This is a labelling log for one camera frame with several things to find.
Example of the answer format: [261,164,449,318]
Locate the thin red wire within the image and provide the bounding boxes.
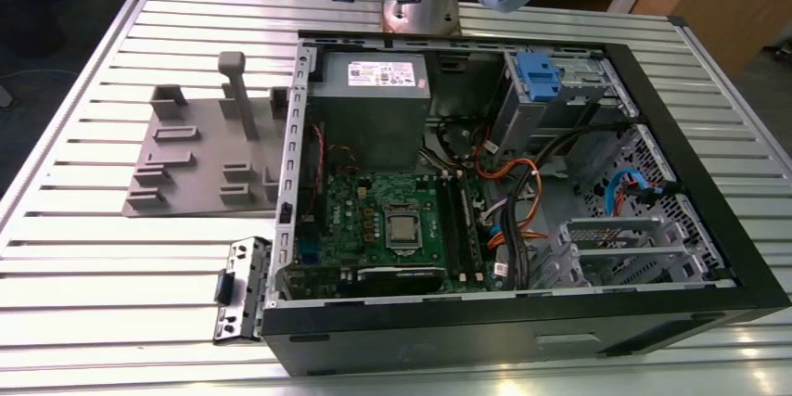
[311,122,326,193]

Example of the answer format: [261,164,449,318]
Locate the black open PC case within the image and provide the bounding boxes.
[258,29,792,377]

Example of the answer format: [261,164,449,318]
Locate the orange power wire black plug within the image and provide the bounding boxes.
[621,172,681,207]

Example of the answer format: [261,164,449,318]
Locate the blue data wire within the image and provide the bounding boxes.
[603,168,663,220]

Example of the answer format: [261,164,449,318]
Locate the blue drive latch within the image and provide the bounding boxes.
[513,51,561,103]

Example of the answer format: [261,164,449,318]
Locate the grey plastic parts rack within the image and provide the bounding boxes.
[119,51,291,220]

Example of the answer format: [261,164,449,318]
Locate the green motherboard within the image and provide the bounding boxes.
[294,171,514,298]

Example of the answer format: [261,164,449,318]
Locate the metal optical drive cage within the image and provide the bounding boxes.
[490,47,638,156]

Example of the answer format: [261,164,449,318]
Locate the black RAM slot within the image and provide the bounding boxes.
[435,172,465,276]

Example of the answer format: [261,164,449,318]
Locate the green RAM stick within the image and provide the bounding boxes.
[457,172,486,276]

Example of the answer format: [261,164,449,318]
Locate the orange wire bundle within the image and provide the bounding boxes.
[474,157,551,249]

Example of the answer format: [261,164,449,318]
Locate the silver CPU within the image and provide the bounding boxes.
[387,215,421,242]

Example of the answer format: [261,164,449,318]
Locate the black graphics card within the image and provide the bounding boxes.
[277,264,446,300]

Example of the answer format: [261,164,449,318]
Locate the black cable bundle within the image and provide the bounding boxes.
[499,121,626,288]

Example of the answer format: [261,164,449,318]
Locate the metal disk bay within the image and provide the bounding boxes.
[534,214,725,290]

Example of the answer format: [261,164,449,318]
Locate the grey power supply unit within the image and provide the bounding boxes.
[306,51,433,174]

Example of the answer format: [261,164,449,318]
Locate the wooden cabinet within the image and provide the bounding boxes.
[670,0,792,75]

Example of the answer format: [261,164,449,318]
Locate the metal CPU socket cover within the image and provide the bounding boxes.
[382,203,427,254]

